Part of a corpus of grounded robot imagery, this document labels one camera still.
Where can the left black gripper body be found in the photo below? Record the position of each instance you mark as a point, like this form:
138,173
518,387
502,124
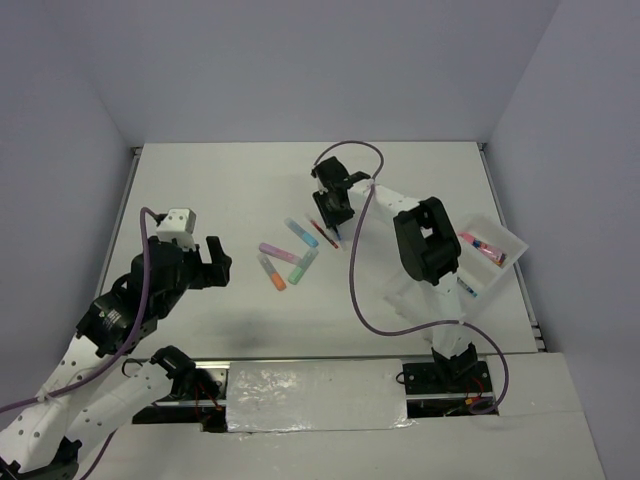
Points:
198,274

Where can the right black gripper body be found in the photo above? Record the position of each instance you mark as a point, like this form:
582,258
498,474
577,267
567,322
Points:
331,214

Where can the dark blue gel pen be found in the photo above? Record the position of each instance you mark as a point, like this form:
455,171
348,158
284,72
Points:
339,238

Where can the red gel pen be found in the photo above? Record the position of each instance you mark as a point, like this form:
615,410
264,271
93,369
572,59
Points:
322,231

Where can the orange highlighter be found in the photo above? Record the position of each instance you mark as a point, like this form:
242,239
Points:
271,271

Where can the light blue gel pen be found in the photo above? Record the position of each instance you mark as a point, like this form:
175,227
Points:
467,288

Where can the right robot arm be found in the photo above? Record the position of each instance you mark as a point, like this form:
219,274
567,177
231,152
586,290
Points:
429,251

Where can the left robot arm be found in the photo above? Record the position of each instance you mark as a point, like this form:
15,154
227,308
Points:
49,439

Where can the blue highlighter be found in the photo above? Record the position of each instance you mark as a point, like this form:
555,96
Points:
301,233

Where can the purple highlighter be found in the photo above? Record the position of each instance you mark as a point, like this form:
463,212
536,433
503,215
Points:
278,253

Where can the green highlighter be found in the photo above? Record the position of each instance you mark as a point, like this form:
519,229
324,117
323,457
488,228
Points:
302,266

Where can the clear plastic organizer tray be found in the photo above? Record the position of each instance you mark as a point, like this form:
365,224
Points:
497,287

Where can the silver foil tape sheet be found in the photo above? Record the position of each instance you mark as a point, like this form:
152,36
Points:
309,396

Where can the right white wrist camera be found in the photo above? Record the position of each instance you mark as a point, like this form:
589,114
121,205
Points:
360,183

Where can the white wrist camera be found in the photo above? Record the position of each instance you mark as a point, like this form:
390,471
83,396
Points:
177,228
360,183

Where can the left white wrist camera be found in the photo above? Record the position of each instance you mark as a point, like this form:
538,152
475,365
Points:
177,228

